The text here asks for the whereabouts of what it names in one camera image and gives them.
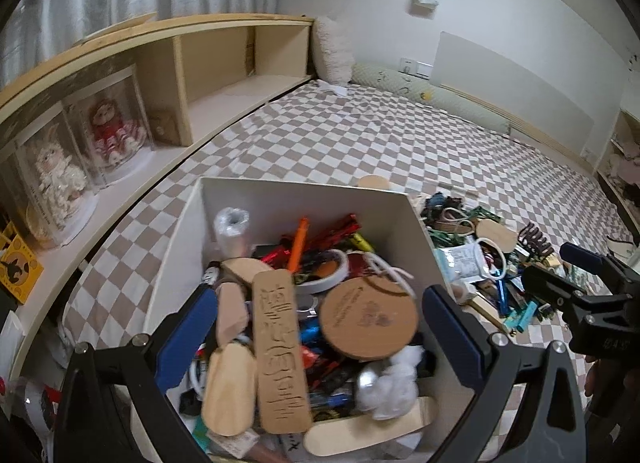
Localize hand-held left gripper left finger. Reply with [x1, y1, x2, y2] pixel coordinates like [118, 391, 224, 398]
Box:
[47, 284, 219, 463]

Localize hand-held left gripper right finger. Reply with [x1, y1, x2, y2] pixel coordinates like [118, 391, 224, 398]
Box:
[421, 284, 591, 463]

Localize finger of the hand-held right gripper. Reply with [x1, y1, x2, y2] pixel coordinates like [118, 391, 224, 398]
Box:
[560, 242, 640, 294]
[522, 265, 591, 314]

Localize large oval wooden board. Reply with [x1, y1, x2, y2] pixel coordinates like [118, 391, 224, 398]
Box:
[201, 343, 257, 436]

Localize white cotton wad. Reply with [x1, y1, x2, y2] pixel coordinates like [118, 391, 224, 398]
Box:
[357, 345, 426, 419]

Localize round wooden coaster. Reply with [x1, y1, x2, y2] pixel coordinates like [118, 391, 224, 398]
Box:
[319, 275, 420, 361]

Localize engraved wooden plaque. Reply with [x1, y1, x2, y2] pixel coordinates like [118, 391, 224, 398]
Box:
[251, 269, 313, 435]

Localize white storage box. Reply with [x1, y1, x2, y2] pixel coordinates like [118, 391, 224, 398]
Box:
[142, 175, 488, 463]

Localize beige wooden block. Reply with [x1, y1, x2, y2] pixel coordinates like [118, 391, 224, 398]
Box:
[217, 280, 251, 346]

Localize black hair claw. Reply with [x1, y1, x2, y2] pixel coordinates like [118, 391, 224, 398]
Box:
[517, 223, 551, 256]

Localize pile of assorted small things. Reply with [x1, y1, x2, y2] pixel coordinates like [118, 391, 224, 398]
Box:
[420, 190, 591, 339]

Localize white sealed packet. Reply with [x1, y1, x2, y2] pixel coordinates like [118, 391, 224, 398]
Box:
[434, 238, 488, 284]

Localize small oval wooden board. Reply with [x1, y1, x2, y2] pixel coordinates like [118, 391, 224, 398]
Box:
[475, 218, 518, 253]

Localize leaf-shaped wooden piece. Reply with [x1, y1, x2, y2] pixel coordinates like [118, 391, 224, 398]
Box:
[221, 257, 276, 289]

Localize cluttered wooden side shelf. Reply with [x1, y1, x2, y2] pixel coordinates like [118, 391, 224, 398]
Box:
[595, 108, 640, 239]

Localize roll of clear plastic bags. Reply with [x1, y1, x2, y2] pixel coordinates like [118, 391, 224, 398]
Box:
[214, 207, 251, 256]

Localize flat wooden stick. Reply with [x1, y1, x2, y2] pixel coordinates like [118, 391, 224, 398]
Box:
[304, 395, 433, 459]

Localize white tape roll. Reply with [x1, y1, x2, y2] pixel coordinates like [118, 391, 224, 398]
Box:
[295, 249, 350, 294]

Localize orange pen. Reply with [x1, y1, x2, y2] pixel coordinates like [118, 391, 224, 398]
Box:
[288, 217, 311, 274]

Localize red metallic tool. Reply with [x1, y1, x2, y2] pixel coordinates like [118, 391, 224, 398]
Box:
[310, 214, 361, 246]

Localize clear tape roll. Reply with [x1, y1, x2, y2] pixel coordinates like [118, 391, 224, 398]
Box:
[22, 383, 61, 431]

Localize yellow box with black figure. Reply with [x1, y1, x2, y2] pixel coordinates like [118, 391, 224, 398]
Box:
[0, 223, 45, 305]

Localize white doll in clear case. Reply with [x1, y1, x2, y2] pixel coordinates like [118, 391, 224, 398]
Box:
[0, 108, 98, 250]

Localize small brown envelope box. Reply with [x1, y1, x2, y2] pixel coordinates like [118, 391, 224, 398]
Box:
[149, 110, 180, 146]

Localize checkered bed sheet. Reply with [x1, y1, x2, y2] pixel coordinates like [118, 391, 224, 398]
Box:
[60, 78, 640, 463]

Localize long green bolster pillow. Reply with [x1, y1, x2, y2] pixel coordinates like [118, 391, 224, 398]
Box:
[350, 63, 511, 136]

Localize red doll in clear case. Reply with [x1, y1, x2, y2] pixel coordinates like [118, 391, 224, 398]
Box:
[62, 63, 155, 188]

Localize wooden bedside shelf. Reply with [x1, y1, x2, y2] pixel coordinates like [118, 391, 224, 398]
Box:
[0, 14, 318, 394]

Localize fluffy white pillow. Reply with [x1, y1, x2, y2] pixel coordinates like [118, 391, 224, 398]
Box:
[311, 16, 355, 84]

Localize white cord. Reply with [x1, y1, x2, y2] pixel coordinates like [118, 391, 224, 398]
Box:
[367, 253, 416, 299]

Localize white wall panel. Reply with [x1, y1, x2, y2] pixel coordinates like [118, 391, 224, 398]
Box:
[434, 31, 596, 154]

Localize white wall socket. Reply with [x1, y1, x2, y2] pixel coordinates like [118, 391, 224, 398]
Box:
[398, 57, 433, 78]

